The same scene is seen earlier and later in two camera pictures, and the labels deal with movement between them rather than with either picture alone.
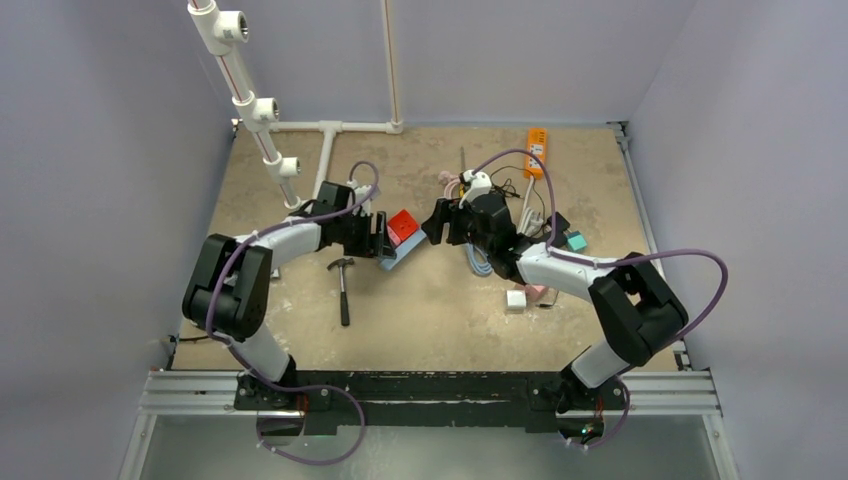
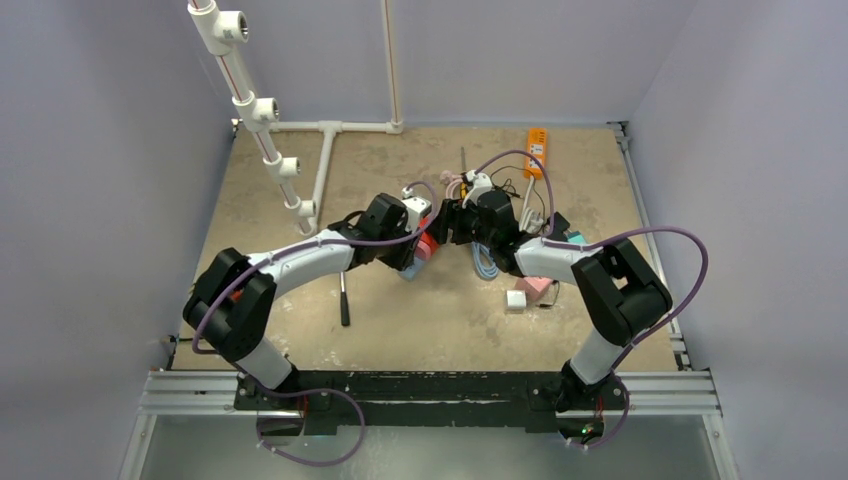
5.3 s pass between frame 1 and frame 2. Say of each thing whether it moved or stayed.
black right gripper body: stayed
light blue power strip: moved
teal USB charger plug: stayed
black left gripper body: moved
